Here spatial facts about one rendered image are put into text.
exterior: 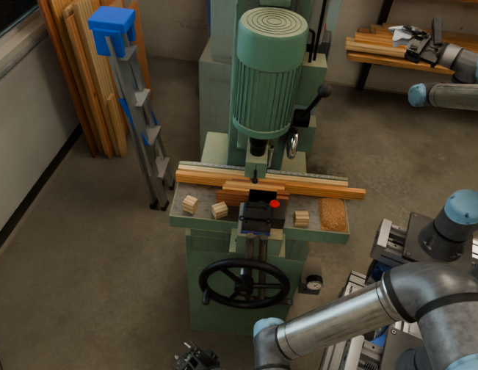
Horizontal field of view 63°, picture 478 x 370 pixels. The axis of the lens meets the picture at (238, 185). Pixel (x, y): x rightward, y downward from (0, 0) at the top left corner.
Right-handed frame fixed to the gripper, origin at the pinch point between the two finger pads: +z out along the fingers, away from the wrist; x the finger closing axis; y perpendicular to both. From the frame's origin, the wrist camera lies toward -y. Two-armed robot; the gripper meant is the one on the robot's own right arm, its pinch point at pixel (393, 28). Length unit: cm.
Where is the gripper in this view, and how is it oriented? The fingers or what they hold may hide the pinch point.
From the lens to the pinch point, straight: 162.7
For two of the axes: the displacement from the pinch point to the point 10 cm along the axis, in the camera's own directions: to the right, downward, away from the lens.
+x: 3.5, 2.3, 9.1
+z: -7.5, -5.1, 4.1
